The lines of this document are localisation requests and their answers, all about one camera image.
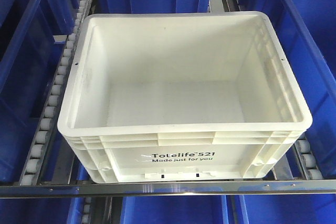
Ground white plastic tote bin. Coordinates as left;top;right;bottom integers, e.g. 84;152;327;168
57;11;312;183

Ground blue bin lower centre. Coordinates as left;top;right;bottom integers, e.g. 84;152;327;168
120;196;229;223

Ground blue bin left front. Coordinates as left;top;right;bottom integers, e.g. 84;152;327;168
1;0;63;183

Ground blue bin right front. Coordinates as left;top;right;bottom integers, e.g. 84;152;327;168
276;0;335;178

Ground blue bin lower right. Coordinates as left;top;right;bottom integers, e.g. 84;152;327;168
234;194;335;223

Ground blue bin lower left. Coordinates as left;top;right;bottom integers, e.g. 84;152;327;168
1;198;84;223

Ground left white roller track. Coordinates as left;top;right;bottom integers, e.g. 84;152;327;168
18;0;92;186

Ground white roller track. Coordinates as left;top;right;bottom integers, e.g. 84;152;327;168
18;0;92;186
294;133;323;180

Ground right white roller track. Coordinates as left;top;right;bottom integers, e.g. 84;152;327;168
294;133;323;180

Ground steel shelf front rail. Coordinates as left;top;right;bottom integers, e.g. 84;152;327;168
1;179;335;198

